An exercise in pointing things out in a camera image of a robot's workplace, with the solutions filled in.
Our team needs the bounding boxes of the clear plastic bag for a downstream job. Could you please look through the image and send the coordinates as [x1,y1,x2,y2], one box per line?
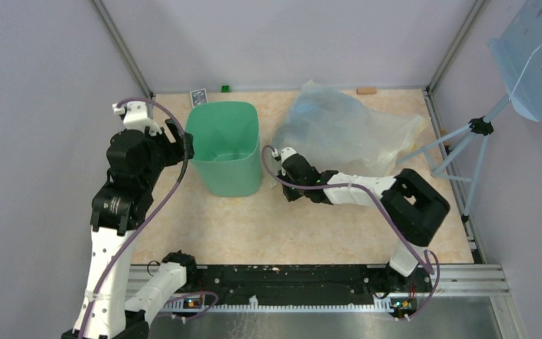
[271,81,428,177]

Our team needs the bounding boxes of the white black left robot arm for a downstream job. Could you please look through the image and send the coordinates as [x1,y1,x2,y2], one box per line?
[62,119,198,338]

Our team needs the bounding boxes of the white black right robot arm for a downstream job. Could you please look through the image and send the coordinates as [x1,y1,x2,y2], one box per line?
[274,148,450,291]

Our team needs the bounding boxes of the green plastic trash bin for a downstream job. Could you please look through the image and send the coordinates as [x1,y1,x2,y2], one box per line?
[186,101,262,198]

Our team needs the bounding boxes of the blue playing card deck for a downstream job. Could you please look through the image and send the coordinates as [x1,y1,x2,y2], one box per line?
[189,88,208,107]

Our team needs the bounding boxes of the small wooden block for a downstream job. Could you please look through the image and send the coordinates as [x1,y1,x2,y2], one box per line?
[356,87,378,95]

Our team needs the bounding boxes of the light blue tripod stand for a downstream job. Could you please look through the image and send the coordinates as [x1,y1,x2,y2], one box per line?
[396,95,510,223]

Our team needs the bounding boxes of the perforated light blue panel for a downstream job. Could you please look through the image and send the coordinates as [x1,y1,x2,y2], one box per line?
[488,1,542,122]

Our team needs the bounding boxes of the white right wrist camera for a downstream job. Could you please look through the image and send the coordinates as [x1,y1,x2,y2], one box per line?
[271,147,297,164]

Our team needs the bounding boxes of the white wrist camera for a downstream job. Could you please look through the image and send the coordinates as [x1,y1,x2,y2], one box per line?
[271,147,297,164]
[112,101,163,136]

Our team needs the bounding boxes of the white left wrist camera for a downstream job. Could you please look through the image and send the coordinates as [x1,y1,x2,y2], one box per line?
[112,101,163,136]

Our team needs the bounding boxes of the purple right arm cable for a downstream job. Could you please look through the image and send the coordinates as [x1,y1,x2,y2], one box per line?
[260,145,440,321]

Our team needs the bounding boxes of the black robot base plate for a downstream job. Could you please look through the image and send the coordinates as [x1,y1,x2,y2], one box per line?
[179,264,432,306]

